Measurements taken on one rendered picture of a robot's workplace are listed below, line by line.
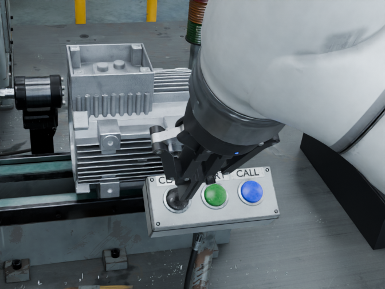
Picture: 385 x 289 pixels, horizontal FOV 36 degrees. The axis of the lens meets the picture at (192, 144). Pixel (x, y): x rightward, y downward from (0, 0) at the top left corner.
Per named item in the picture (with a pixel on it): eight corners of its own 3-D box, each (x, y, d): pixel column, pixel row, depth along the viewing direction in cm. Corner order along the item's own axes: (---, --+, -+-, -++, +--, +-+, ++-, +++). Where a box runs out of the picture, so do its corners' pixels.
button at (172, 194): (165, 214, 75) (168, 210, 73) (162, 191, 76) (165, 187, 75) (188, 211, 76) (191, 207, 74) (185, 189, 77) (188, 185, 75)
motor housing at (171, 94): (77, 217, 92) (74, 113, 81) (69, 147, 107) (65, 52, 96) (200, 205, 97) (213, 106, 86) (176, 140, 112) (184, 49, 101)
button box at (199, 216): (148, 238, 77) (153, 229, 73) (141, 187, 80) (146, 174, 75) (269, 225, 82) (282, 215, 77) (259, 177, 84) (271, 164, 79)
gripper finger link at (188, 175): (219, 148, 54) (204, 149, 54) (191, 187, 64) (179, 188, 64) (212, 109, 55) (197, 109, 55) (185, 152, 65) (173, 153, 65)
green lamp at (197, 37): (189, 45, 121) (191, 25, 118) (183, 33, 125) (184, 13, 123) (217, 45, 122) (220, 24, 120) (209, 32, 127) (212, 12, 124)
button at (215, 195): (203, 210, 76) (207, 206, 75) (200, 188, 77) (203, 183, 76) (226, 207, 77) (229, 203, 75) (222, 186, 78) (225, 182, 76)
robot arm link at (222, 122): (189, 16, 45) (175, 56, 50) (209, 125, 42) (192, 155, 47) (299, 14, 47) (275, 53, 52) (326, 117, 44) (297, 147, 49)
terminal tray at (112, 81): (72, 120, 87) (71, 77, 82) (67, 84, 95) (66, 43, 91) (152, 115, 89) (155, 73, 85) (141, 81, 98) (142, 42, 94)
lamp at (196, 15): (191, 25, 118) (193, 3, 116) (184, 13, 123) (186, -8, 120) (220, 24, 120) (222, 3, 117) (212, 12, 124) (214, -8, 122)
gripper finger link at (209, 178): (220, 108, 56) (235, 107, 56) (198, 151, 66) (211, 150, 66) (228, 147, 54) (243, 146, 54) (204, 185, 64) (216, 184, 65)
